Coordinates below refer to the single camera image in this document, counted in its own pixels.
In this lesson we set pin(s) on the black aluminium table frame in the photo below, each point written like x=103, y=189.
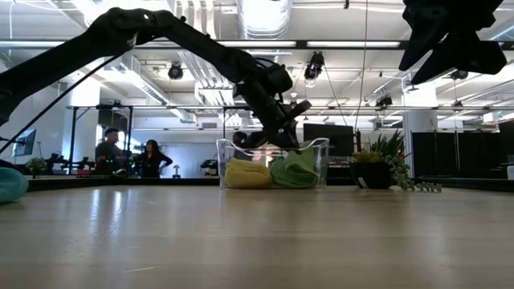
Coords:
x=120, y=181

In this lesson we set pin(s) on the clear plastic bin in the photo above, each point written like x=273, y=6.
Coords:
x=323, y=160

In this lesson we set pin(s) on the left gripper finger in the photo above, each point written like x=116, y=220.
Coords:
x=289, y=141
x=260, y=140

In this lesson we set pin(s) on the teal microfiber towel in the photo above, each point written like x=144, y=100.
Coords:
x=12, y=184

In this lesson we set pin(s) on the small green bush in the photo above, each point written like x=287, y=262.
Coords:
x=37, y=165

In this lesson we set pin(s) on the black ceiling camera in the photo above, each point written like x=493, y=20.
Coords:
x=175, y=71
x=314, y=64
x=383, y=100
x=459, y=75

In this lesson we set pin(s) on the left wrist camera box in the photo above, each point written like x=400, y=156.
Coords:
x=277, y=78

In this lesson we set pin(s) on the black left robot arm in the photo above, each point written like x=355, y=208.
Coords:
x=180, y=34

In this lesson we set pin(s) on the silver ventilation duct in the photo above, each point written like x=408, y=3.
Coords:
x=263, y=20

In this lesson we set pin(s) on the black background robot arm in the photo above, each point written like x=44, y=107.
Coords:
x=209, y=166

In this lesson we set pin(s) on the black partition screen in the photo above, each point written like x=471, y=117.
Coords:
x=441, y=152

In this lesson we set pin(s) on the small desk monitor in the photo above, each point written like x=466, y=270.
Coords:
x=25, y=142

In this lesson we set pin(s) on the black monitor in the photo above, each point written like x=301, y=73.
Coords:
x=337, y=134

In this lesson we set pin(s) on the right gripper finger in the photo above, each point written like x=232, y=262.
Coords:
x=423, y=42
x=474, y=58

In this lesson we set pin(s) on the background workstation frame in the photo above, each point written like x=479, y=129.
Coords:
x=73, y=136

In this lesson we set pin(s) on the yellow microfiber towel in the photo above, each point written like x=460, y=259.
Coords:
x=247, y=174

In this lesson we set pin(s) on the potted succulent plant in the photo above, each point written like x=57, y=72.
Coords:
x=371, y=174

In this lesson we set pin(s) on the green microfiber towel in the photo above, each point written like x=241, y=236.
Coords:
x=295, y=172

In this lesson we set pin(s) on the person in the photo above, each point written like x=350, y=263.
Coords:
x=240, y=139
x=107, y=152
x=154, y=160

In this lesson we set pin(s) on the small grey table lamp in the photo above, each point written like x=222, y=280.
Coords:
x=176, y=172

